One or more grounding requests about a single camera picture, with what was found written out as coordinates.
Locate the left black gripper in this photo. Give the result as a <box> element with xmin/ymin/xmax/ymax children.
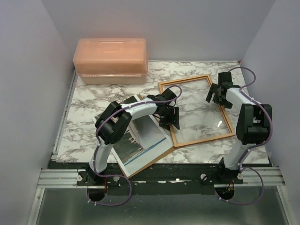
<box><xmin>160</xmin><ymin>106</ymin><xmax>180</xmax><ymax>131</ymax></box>

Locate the landscape photo print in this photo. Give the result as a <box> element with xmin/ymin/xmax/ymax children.
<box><xmin>91</xmin><ymin>95</ymin><xmax>174</xmax><ymax>178</ymax></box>

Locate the orange wooden picture frame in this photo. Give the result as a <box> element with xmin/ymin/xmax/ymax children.
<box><xmin>158</xmin><ymin>74</ymin><xmax>235</xmax><ymax>148</ymax></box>

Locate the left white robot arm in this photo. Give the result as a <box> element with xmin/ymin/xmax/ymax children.
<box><xmin>88</xmin><ymin>92</ymin><xmax>180</xmax><ymax>185</ymax></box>

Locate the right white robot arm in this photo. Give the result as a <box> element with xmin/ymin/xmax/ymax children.
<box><xmin>206</xmin><ymin>82</ymin><xmax>273</xmax><ymax>184</ymax></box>

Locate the brown cardboard backing board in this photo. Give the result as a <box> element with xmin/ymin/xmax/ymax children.
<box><xmin>121</xmin><ymin>93</ymin><xmax>178</xmax><ymax>180</ymax></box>

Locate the orange translucent plastic storage box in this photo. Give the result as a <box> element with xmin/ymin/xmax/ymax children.
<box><xmin>73</xmin><ymin>38</ymin><xmax>148</xmax><ymax>84</ymax></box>

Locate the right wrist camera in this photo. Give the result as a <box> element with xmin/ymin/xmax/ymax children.
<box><xmin>218</xmin><ymin>72</ymin><xmax>233</xmax><ymax>86</ymax></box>

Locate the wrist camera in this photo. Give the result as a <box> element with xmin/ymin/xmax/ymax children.
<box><xmin>218</xmin><ymin>72</ymin><xmax>233</xmax><ymax>86</ymax></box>
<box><xmin>160</xmin><ymin>88</ymin><xmax>177</xmax><ymax>101</ymax></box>

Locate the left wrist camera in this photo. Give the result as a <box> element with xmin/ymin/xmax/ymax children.
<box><xmin>160</xmin><ymin>88</ymin><xmax>177</xmax><ymax>101</ymax></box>

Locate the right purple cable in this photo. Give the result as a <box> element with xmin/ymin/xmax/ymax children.
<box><xmin>214</xmin><ymin>67</ymin><xmax>275</xmax><ymax>204</ymax></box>

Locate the purple cable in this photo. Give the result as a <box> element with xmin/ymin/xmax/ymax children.
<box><xmin>86</xmin><ymin>84</ymin><xmax>183</xmax><ymax>207</ymax></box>
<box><xmin>214</xmin><ymin>67</ymin><xmax>275</xmax><ymax>204</ymax></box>

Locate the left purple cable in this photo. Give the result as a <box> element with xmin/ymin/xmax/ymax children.
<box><xmin>86</xmin><ymin>84</ymin><xmax>183</xmax><ymax>207</ymax></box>

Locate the aluminium extrusion frame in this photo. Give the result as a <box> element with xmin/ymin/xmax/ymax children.
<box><xmin>25</xmin><ymin>62</ymin><xmax>80</xmax><ymax>225</ymax></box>

